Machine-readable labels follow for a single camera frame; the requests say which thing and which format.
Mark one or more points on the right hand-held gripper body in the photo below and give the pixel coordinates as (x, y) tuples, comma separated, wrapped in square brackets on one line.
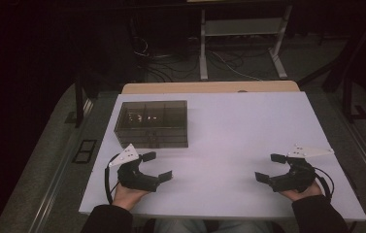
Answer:
[(300, 178)]

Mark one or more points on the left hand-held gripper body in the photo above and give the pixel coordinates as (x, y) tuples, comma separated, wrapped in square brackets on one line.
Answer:
[(133, 178)]

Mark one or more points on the dark transparent compartment box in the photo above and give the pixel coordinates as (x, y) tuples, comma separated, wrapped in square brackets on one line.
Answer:
[(151, 129)]

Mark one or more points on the person's left hand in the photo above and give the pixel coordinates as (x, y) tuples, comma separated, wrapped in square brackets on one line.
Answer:
[(125, 196)]

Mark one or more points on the black metal stand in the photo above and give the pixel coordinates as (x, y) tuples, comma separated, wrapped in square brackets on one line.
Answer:
[(79, 97), (347, 93)]

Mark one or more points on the aluminium floor rail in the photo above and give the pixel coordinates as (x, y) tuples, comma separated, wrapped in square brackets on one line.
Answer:
[(57, 174), (365, 158)]

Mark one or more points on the white metal desk frame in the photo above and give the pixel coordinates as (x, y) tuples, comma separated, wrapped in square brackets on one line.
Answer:
[(242, 26)]

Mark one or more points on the black floor outlet plate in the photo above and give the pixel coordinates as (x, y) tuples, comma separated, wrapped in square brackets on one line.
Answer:
[(85, 151)]

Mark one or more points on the person's right hand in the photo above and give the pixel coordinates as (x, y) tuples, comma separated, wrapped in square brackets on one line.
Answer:
[(303, 195)]

